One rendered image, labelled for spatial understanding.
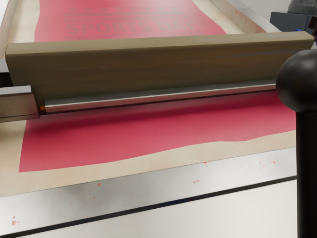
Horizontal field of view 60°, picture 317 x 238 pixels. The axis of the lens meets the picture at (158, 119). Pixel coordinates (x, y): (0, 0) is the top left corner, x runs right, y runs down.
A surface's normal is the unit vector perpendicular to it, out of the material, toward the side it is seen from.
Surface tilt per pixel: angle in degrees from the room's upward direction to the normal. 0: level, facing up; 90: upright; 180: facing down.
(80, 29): 18
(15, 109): 108
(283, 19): 90
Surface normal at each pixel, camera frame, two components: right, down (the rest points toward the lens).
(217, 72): 0.26, 0.66
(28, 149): 0.09, -0.74
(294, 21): -0.98, 0.07
